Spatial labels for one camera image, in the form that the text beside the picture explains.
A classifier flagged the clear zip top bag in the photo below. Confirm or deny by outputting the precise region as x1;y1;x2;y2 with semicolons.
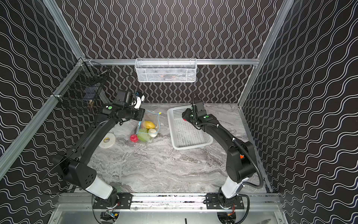
136;111;162;143

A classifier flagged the green cabbage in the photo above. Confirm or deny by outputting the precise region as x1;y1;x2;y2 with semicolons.
137;128;152;142

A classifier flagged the red apple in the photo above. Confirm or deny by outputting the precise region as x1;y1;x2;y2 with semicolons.
130;134;139;143

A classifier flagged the white daikon radish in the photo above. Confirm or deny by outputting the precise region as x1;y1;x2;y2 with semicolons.
147;128;158;138

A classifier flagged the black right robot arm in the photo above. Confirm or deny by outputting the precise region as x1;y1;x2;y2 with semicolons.
182;98;264;224

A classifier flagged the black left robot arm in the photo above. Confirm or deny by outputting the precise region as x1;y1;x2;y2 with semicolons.
54;90;145;207

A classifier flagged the white plastic basket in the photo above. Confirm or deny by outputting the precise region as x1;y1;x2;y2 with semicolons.
167;105;213;150

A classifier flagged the white tape roll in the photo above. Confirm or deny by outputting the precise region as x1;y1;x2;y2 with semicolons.
99;133;116;148

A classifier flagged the clear wall basket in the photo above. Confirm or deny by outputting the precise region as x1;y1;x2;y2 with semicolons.
135;58;198;83

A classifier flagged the black wire wall basket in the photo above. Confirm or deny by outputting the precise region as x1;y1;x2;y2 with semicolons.
56;61;110;114

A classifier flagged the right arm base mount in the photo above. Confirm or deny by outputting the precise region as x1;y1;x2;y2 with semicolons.
203;193;245;210

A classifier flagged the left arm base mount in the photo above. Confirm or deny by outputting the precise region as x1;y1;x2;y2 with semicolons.
92;193;133;209

